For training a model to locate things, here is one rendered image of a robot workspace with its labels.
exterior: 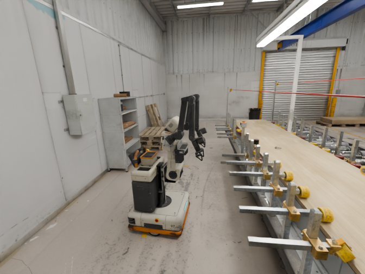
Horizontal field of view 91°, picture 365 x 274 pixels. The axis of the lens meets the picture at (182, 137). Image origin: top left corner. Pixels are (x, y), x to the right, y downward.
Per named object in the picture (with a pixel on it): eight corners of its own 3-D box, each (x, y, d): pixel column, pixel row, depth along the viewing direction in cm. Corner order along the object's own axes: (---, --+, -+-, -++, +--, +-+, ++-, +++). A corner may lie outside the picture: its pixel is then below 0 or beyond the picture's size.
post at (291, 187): (281, 249, 120) (290, 184, 108) (279, 244, 124) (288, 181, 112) (287, 249, 120) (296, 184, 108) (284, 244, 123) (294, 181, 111)
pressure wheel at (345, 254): (347, 266, 83) (337, 255, 82) (335, 251, 90) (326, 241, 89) (360, 261, 81) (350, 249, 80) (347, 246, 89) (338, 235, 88)
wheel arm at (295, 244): (248, 246, 89) (249, 241, 88) (247, 241, 92) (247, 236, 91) (329, 252, 85) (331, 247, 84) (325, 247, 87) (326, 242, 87)
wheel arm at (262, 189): (233, 191, 137) (233, 187, 136) (233, 188, 140) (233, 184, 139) (304, 194, 130) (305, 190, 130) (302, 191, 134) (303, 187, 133)
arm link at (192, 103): (189, 96, 178) (188, 97, 168) (195, 96, 177) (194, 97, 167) (189, 138, 190) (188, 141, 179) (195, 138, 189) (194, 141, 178)
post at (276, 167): (269, 217, 143) (275, 161, 131) (268, 215, 147) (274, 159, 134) (274, 218, 143) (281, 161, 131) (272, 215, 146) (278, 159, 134)
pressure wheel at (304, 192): (301, 185, 130) (295, 186, 137) (302, 197, 127) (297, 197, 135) (309, 186, 129) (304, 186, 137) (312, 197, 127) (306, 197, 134)
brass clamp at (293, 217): (289, 220, 107) (290, 213, 105) (280, 206, 119) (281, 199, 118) (300, 221, 106) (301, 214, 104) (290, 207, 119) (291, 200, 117)
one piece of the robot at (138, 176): (133, 220, 219) (126, 155, 198) (150, 194, 271) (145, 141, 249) (160, 223, 212) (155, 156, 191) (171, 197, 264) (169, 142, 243)
